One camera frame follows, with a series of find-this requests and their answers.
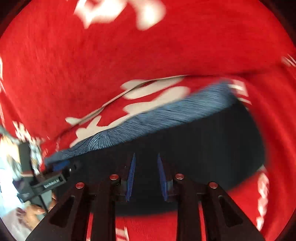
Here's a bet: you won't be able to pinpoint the person's left hand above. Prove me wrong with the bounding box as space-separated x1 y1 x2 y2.
16 194 57 230

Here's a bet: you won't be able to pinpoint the white patterned cloth pile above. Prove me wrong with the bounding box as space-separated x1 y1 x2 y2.
1 126 32 240

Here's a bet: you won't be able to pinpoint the red blanket with white characters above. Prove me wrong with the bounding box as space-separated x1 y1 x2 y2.
1 1 295 240

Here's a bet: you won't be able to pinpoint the black pants with blue waistband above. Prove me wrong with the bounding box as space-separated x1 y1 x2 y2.
45 82 265 216

